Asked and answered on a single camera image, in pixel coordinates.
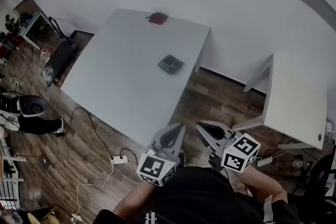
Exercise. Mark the person's right forearm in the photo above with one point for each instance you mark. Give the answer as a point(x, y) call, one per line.
point(265, 183)

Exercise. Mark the white side desk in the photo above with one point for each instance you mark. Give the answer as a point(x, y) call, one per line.
point(294, 102)

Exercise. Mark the white power strip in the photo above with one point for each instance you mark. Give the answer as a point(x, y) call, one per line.
point(119, 159)

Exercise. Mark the small black floor box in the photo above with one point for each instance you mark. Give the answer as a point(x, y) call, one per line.
point(44, 163)

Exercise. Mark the grey background desk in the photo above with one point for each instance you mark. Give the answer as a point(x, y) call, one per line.
point(30, 27)

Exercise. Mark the grey power strip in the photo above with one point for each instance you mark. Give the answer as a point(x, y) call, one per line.
point(265, 161)

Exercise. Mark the dark red pouch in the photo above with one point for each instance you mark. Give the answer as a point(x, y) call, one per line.
point(158, 17)

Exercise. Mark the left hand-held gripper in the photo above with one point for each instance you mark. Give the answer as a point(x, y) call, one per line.
point(156, 166)

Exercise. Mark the black office chair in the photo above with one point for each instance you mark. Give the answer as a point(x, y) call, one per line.
point(317, 181)

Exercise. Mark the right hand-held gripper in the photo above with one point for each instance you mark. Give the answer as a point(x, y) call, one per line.
point(240, 154)

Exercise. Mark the person's black shirt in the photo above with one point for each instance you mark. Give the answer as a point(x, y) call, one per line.
point(199, 196)

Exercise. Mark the white metal rack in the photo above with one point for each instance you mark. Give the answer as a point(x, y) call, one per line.
point(9, 175)

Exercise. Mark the black calculator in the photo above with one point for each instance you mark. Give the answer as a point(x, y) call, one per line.
point(170, 64)

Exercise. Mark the clear plastic bottle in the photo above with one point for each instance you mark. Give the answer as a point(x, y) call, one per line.
point(45, 55)

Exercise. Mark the person's left forearm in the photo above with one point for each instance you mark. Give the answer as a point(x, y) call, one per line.
point(131, 199)

